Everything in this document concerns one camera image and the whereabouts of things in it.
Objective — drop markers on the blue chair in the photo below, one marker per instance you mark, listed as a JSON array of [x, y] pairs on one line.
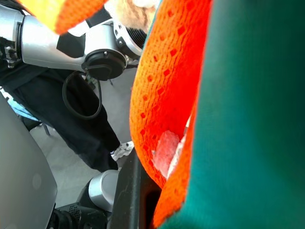
[[22, 112]]

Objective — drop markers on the black table edge frame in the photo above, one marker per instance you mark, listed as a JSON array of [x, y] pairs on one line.
[[126, 190]]

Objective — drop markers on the beige fluffy plush pendant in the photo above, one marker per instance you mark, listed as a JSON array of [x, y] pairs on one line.
[[133, 14]]

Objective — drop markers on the silver robot torso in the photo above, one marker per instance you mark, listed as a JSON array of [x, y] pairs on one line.
[[21, 167]]

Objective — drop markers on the person in black trousers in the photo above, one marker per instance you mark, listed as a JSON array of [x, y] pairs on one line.
[[78, 133]]

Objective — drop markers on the silver and black robot leg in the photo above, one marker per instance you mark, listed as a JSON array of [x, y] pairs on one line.
[[103, 188]]

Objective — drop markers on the white sneaker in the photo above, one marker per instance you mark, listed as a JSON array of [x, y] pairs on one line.
[[122, 149]]

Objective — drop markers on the orange mesh fabric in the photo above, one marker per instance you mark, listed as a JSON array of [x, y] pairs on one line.
[[238, 95]]

